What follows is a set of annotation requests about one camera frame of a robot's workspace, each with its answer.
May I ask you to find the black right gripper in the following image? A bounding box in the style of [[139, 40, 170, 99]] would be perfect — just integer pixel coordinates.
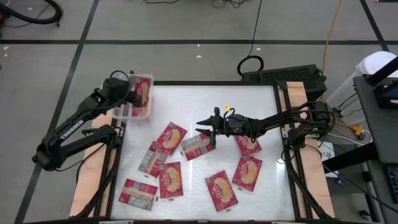
[[195, 107, 234, 149]]

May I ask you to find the clear plastic bin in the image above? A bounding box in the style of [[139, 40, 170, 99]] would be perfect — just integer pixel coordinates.
[[111, 73, 155, 123]]

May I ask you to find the black computer case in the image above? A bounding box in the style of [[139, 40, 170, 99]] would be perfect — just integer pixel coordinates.
[[241, 64, 328, 103]]

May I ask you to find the yellow power plug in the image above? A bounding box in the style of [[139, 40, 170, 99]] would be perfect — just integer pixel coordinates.
[[335, 120, 364, 137]]

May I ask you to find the dark grey desk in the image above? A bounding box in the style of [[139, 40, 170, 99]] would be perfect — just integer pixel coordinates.
[[353, 55, 398, 224]]

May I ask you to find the white trash bin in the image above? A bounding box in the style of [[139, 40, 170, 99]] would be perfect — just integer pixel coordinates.
[[325, 50, 398, 127]]

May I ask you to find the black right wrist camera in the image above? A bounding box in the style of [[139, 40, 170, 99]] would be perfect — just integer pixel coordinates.
[[231, 113, 251, 134]]

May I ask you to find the black floor cable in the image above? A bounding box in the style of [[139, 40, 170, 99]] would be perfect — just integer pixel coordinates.
[[237, 0, 265, 78]]

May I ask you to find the thick black hose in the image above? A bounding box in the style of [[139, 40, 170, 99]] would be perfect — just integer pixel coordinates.
[[0, 0, 64, 28]]

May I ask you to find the yellow hanging cable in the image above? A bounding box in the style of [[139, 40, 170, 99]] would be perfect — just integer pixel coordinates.
[[322, 0, 343, 75]]

